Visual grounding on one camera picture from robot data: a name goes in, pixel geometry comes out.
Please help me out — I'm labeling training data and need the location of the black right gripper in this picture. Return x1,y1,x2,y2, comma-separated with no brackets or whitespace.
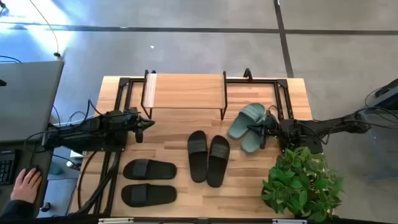
248,113,280,149

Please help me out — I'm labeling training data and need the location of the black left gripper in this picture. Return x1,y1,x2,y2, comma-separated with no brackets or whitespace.
124,107,155,132

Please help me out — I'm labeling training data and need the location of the person's forearm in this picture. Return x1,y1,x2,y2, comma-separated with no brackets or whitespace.
0,200,35,220

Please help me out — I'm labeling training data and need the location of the green potted plant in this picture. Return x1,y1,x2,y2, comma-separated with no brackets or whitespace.
261,146,345,223

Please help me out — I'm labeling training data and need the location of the teal round object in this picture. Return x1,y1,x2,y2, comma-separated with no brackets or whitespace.
49,163,65,176

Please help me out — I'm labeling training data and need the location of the person's hand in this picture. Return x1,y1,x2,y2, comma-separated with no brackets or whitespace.
10,167,43,205

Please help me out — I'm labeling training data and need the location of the grey side table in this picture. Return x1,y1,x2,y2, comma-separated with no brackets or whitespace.
357,77,398,181

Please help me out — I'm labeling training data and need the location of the black keyboard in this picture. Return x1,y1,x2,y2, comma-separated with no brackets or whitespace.
0,151,16,186

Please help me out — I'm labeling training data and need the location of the dark grey desk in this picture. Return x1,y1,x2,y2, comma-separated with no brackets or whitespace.
0,141,54,220

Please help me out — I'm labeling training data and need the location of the black metal rig frame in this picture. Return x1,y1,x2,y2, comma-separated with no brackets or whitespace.
71,76,295,216

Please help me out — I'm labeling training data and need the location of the wooden shelf with black frame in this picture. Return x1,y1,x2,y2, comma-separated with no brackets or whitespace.
140,69,229,121

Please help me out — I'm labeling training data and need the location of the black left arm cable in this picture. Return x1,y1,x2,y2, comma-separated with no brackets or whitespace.
24,98,105,156

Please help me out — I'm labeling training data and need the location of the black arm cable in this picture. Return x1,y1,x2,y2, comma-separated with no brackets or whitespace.
24,98,105,156
267,104,398,147

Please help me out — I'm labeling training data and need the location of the silver metal bracket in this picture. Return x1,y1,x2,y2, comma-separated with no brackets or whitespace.
272,218,308,224
98,217,134,224

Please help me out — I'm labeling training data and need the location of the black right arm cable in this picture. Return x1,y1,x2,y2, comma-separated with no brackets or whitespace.
267,104,398,147

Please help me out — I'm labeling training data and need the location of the thin yellow cable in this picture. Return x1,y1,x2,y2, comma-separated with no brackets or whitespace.
29,0,62,58

